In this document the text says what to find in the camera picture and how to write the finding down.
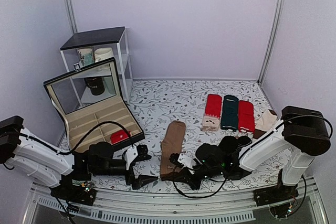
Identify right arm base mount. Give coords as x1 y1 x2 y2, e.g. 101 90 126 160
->
253 185 299 206

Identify red sock with face pattern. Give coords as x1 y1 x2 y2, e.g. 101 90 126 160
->
201 94 222 132

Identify red white sock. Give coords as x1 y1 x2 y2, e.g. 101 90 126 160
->
238 100 255 133

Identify black grey striped sock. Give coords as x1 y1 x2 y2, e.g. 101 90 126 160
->
236 136 252 151

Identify right aluminium corner post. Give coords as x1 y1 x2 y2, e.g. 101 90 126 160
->
258 0 285 86

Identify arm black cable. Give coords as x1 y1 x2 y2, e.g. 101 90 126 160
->
172 115 332 199
56 121 132 156

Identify black compartment storage box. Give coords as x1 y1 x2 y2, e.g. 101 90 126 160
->
44 58 145 153

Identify patterned ceramic mug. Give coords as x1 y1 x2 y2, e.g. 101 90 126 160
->
77 47 95 66

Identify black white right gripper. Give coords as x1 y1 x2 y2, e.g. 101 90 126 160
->
174 163 224 190

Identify brown ribbed sock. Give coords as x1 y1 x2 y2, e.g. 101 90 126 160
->
160 121 186 181

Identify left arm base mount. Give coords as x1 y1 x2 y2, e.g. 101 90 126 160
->
50 180 97 206

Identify red rolled sock in box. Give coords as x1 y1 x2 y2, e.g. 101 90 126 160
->
110 130 131 145

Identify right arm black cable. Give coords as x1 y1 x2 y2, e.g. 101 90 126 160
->
172 115 332 199

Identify cream brown striped sock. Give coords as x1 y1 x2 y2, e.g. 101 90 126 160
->
253 109 277 139

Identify white frame black top shelf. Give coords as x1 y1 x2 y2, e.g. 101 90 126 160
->
60 27 133 104

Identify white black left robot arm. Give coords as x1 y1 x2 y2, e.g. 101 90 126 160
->
1 116 157 200

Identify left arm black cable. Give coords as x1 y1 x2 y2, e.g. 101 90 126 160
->
56 121 132 156

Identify black sock white stripes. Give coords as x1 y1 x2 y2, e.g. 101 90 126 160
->
218 136 240 155

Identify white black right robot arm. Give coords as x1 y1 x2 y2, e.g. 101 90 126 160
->
170 106 333 201

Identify dark green sock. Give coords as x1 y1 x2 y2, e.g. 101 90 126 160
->
220 95 239 131

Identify black mug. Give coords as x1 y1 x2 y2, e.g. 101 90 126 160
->
84 77 105 96

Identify white ceramic mug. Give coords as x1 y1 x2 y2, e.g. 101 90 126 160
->
94 47 114 62

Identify floral patterned table mat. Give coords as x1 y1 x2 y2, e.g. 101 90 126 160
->
59 79 302 193

